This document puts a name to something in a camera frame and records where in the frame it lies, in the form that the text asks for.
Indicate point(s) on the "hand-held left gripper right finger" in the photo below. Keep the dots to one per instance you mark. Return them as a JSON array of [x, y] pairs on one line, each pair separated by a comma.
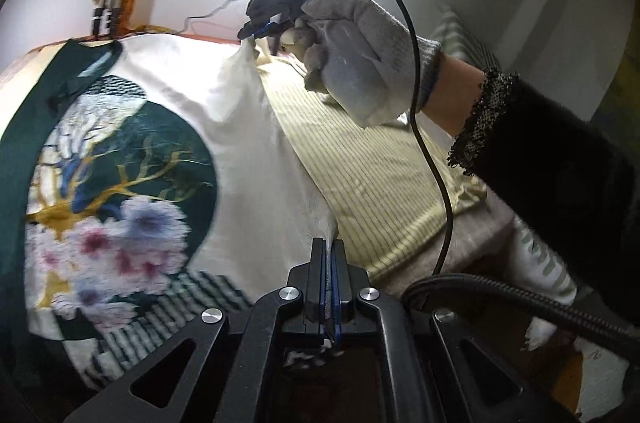
[[338, 288]]

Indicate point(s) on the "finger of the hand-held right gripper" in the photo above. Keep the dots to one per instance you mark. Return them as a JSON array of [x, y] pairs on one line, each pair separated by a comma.
[[276, 40], [256, 30]]

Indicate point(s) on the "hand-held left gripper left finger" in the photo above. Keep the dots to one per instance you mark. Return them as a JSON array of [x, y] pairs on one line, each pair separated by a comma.
[[319, 283]]

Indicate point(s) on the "white green floral printed cloth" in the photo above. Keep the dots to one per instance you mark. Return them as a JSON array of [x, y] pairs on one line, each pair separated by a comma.
[[165, 163]]

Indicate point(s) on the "person's right forearm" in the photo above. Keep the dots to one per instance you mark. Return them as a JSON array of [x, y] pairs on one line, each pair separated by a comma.
[[540, 163]]

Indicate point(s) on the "person's right hand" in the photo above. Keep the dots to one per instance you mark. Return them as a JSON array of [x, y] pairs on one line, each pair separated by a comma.
[[360, 58]]

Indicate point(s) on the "yellow striped bed sheet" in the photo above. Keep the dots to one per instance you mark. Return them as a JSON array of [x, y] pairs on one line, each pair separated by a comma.
[[360, 173]]

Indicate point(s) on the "pale checked bed cover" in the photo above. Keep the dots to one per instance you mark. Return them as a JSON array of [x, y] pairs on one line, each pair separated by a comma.
[[465, 233]]

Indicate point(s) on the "white green striped blanket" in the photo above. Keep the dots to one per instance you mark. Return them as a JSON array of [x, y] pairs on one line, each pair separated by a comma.
[[465, 40]]

